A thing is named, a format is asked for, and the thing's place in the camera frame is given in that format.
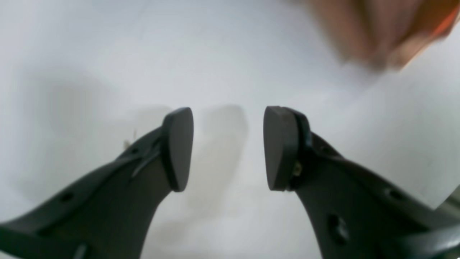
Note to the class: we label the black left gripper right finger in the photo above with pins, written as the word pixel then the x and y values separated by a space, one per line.
pixel 355 213

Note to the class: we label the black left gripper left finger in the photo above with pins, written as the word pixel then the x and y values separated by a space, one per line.
pixel 107 213

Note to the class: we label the peach T-shirt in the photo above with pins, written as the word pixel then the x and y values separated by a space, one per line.
pixel 384 33

